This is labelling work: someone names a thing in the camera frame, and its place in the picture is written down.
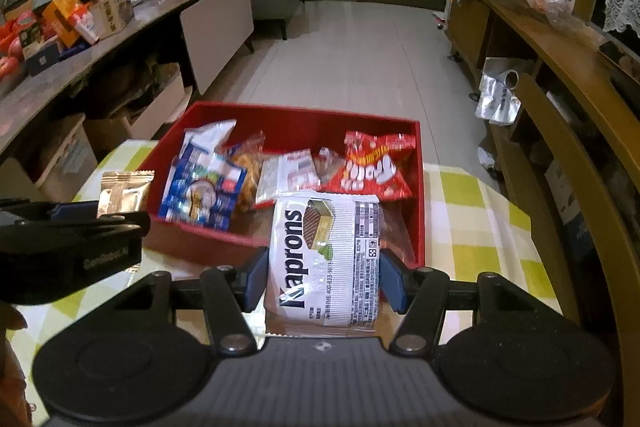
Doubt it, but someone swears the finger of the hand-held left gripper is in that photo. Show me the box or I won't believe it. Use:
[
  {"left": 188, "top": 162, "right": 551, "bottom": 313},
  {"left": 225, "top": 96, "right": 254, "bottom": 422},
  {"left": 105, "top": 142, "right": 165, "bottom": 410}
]
[{"left": 0, "top": 201, "right": 101, "bottom": 226}]

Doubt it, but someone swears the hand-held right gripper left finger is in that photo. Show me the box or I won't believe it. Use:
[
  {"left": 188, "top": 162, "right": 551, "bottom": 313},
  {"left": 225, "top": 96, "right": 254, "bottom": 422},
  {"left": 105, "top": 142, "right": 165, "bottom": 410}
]
[{"left": 114, "top": 248, "right": 271, "bottom": 354}]

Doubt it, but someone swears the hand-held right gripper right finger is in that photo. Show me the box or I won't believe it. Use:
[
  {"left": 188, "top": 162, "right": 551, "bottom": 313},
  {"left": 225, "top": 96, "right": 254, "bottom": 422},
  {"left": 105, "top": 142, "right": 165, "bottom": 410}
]
[{"left": 380, "top": 249, "right": 530, "bottom": 356}]

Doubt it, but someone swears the brown foil packet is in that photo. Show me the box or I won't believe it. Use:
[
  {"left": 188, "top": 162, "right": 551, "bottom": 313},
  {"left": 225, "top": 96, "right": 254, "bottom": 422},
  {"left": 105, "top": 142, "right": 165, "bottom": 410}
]
[{"left": 97, "top": 171, "right": 156, "bottom": 220}]

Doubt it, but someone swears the red cardboard box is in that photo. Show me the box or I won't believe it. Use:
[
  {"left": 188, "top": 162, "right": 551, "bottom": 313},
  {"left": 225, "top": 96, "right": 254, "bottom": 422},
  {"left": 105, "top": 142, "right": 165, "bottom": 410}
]
[{"left": 134, "top": 102, "right": 427, "bottom": 270}]

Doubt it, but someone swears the white wafer packet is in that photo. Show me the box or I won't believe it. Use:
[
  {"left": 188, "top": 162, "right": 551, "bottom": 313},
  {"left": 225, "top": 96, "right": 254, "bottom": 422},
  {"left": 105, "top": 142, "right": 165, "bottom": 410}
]
[{"left": 263, "top": 191, "right": 383, "bottom": 339}]

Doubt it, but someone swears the blue snack packet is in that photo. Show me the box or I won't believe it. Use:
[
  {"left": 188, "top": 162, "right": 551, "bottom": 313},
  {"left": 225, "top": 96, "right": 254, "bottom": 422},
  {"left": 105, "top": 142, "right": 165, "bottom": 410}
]
[{"left": 159, "top": 149, "right": 247, "bottom": 229}]

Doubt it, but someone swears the red and white packet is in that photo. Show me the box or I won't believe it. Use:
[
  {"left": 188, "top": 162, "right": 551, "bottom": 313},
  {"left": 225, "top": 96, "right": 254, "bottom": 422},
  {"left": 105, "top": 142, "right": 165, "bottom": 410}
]
[{"left": 255, "top": 149, "right": 321, "bottom": 208}]

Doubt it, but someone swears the red crisp packet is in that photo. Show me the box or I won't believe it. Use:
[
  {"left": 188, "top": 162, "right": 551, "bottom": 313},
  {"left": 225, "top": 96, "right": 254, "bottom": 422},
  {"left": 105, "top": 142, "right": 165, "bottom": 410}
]
[{"left": 330, "top": 131, "right": 417, "bottom": 200}]

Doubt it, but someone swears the orange snack packet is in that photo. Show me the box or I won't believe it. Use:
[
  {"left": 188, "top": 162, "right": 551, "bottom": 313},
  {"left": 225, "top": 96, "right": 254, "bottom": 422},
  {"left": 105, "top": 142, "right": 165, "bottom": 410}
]
[{"left": 225, "top": 132, "right": 266, "bottom": 212}]

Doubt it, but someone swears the white snack packet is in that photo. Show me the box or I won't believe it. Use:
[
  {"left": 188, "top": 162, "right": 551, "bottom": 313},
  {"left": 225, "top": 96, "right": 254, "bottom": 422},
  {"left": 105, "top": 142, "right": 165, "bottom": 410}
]
[{"left": 180, "top": 121, "right": 237, "bottom": 162}]

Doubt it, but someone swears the person's left hand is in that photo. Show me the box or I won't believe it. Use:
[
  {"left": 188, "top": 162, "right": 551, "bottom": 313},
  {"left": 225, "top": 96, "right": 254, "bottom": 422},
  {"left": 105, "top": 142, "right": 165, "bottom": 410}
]
[{"left": 0, "top": 306, "right": 31, "bottom": 410}]

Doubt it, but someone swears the small cardboard box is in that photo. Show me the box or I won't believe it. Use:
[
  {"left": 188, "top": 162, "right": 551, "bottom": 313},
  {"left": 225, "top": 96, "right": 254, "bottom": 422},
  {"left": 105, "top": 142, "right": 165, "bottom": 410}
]
[{"left": 35, "top": 112, "right": 98, "bottom": 202}]

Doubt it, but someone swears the green checked tablecloth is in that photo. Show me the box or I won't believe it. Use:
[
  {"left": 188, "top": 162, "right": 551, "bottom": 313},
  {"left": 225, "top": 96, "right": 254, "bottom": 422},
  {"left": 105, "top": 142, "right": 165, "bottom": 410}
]
[{"left": 10, "top": 139, "right": 533, "bottom": 408}]

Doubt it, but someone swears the large cardboard box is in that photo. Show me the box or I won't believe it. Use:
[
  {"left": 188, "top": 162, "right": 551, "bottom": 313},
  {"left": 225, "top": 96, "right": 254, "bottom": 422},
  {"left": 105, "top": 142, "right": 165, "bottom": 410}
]
[{"left": 85, "top": 62, "right": 193, "bottom": 152}]

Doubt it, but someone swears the black box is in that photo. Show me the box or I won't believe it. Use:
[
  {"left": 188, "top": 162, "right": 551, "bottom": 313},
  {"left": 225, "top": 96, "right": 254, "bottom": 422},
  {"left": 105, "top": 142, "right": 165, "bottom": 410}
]
[{"left": 22, "top": 39, "right": 61, "bottom": 76}]

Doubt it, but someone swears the red fruit pile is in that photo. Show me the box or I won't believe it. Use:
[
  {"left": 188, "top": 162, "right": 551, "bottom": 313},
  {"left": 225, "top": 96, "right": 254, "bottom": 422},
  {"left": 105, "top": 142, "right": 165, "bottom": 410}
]
[{"left": 0, "top": 19, "right": 26, "bottom": 80}]

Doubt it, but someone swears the orange box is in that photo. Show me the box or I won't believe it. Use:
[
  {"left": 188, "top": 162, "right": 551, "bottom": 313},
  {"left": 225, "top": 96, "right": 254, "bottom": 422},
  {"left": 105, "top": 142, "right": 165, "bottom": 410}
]
[{"left": 42, "top": 0, "right": 83, "bottom": 48}]

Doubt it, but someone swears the white carton box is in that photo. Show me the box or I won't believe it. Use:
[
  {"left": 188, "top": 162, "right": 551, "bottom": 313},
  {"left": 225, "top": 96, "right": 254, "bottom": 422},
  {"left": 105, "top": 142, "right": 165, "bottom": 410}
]
[{"left": 90, "top": 0, "right": 135, "bottom": 40}]

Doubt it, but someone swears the silver foil bag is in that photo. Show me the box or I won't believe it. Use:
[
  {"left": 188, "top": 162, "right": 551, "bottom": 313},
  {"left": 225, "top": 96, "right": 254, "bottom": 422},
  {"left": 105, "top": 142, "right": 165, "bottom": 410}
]
[{"left": 475, "top": 57, "right": 536, "bottom": 126}]

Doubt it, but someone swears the long grey sideboard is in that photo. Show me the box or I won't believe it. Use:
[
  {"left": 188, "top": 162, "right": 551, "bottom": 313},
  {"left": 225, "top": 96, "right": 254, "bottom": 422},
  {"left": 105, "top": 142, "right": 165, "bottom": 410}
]
[{"left": 0, "top": 0, "right": 256, "bottom": 218}]

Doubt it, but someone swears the wooden cabinet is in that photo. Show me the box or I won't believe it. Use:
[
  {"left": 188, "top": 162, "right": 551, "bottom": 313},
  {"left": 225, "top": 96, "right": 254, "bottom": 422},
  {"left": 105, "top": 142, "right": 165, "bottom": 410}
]
[{"left": 445, "top": 0, "right": 640, "bottom": 358}]

